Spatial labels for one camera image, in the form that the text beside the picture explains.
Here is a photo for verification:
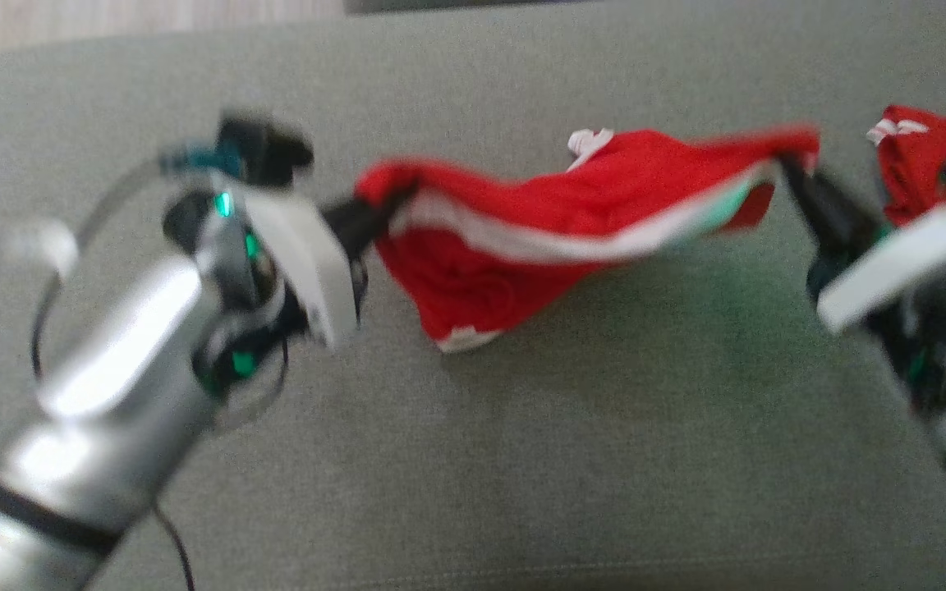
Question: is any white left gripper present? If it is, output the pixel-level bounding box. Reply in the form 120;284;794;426
210;172;420;350

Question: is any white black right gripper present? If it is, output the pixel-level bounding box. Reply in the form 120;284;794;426
781;160;946;333

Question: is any red and white jersey garment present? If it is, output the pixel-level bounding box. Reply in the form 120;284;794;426
354;123;820;354

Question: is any plain red cloth garment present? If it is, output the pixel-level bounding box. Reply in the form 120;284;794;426
867;104;946;227

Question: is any large grey sofa seat cushion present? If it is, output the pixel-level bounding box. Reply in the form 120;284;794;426
0;0;946;591

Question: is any teal left camera cable plug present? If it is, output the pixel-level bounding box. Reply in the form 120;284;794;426
159;141;244;177

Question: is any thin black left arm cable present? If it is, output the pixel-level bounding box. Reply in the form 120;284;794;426
30;152;293;591

